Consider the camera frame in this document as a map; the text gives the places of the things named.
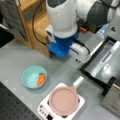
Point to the pink pan with white handle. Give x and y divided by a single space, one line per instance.
65 100

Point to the teal bowl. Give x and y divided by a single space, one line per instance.
29 77

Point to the orange carrot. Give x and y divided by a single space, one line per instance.
41 79

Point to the blue and white gripper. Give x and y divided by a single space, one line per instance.
67 45

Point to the silver toaster oven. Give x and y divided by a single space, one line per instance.
111 100

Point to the white induction cooker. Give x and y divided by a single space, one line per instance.
46 113

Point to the black oven door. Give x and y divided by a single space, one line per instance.
104 66

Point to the wooden drawer cabinet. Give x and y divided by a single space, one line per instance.
33 20

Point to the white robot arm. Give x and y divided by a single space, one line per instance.
97 12

